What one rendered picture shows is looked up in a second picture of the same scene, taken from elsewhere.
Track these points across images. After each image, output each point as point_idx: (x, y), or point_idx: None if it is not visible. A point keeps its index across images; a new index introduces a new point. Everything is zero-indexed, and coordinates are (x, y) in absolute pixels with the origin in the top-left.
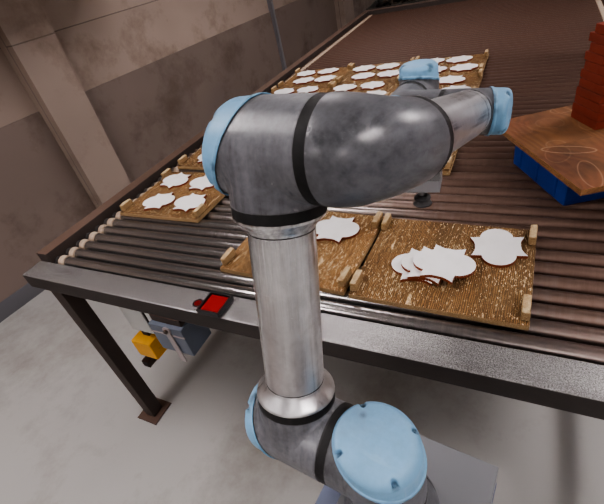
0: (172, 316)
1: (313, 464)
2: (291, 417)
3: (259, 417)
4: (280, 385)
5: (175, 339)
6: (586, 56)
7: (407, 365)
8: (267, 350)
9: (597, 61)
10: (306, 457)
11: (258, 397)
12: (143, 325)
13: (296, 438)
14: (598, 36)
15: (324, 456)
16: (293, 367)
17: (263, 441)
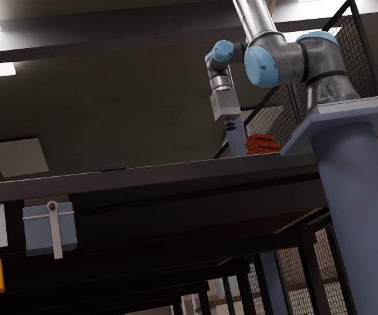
0: (62, 189)
1: (298, 45)
2: (279, 32)
3: (260, 45)
4: (267, 25)
5: (58, 220)
6: (248, 154)
7: (281, 158)
8: (256, 13)
9: (255, 151)
10: (293, 44)
11: (257, 35)
12: None
13: (284, 42)
14: (250, 141)
15: (300, 42)
16: (270, 19)
17: (269, 49)
